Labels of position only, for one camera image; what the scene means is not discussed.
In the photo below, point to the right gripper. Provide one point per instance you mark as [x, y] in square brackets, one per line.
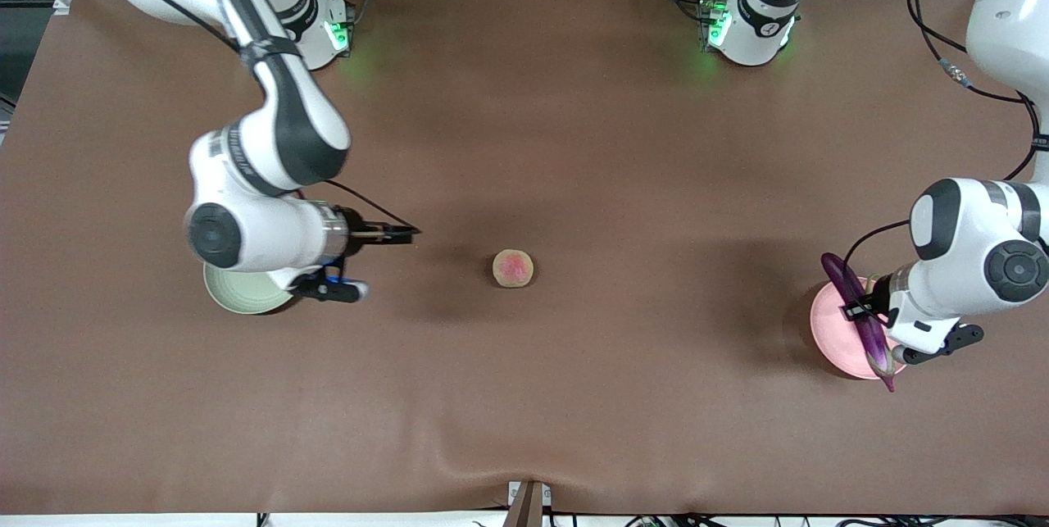
[357, 233]

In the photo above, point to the pale pink peach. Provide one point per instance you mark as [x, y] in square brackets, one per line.
[513, 269]

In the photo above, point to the purple eggplant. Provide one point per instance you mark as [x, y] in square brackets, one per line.
[844, 281]

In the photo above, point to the green plate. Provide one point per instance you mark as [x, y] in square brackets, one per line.
[242, 293]

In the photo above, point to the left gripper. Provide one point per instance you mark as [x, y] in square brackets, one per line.
[874, 291]

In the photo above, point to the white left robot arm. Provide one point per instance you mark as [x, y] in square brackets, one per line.
[975, 240]

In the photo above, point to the brown table cloth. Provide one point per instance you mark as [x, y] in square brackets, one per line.
[574, 388]

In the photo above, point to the pink plate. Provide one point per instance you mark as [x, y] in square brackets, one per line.
[828, 330]

